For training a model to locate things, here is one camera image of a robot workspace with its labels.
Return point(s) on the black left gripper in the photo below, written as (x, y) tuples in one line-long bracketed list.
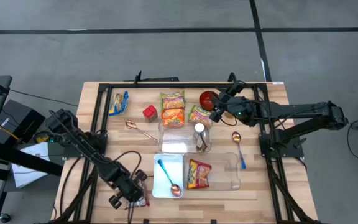
[(129, 186)]

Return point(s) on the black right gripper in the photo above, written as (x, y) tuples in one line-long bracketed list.
[(241, 110)]

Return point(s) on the red yellow noodle packet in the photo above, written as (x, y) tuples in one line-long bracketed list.
[(145, 196), (199, 174)]

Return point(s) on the white lid glass bottle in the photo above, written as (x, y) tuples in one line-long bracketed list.
[(199, 127)]

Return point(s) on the iridescent metal spoon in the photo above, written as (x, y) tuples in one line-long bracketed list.
[(236, 136), (176, 189)]

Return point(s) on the brown snack bar packet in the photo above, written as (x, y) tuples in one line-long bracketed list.
[(202, 144)]

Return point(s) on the green orange noodle packet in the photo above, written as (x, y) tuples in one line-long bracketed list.
[(172, 99)]

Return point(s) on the rose gold metal spoon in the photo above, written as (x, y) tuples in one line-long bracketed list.
[(131, 124)]

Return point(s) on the blue yellow noodle packet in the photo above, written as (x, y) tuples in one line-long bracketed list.
[(118, 102)]

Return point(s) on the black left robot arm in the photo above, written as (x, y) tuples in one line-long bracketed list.
[(104, 163)]

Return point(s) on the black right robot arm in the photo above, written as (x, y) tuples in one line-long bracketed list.
[(306, 110)]

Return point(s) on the red bowl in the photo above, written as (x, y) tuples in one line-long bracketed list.
[(205, 101)]

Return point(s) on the green yellow noodle packet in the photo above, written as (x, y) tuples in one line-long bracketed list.
[(199, 115)]

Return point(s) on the black table clamp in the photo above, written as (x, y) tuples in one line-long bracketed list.
[(146, 221), (213, 221)]

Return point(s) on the white plastic bin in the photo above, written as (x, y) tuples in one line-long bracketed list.
[(176, 168)]

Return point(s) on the square clear plastic bin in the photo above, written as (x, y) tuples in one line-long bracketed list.
[(176, 140)]

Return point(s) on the long clear plastic bin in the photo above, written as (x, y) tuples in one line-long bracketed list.
[(225, 174)]

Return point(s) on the power device green light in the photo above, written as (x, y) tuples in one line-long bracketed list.
[(42, 138)]

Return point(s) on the white paper sheets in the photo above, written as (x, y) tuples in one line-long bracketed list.
[(26, 174)]

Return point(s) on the black caster wheel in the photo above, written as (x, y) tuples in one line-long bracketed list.
[(4, 217)]

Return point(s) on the black box white lettering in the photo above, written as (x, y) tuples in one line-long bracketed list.
[(23, 118)]

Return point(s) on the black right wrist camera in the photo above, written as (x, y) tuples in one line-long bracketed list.
[(235, 88)]

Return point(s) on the black aluminium table frame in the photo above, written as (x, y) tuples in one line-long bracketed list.
[(182, 85)]

